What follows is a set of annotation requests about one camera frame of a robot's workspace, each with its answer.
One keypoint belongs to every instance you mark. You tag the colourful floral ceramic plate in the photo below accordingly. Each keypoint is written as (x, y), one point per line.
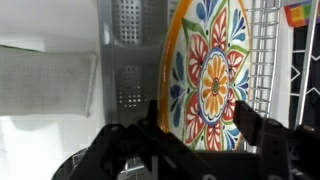
(204, 71)

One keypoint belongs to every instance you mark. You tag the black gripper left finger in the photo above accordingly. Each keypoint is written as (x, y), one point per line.
(161, 153)

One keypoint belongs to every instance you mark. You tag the silver wire dish rack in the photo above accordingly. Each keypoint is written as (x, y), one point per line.
(285, 63)

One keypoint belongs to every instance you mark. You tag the green white sponge cloth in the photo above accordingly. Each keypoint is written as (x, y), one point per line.
(33, 82)

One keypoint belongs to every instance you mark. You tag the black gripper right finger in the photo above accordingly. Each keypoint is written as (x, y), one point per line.
(284, 154)

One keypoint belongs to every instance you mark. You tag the grey perforated utensil holder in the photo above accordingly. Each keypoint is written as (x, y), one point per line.
(131, 35)

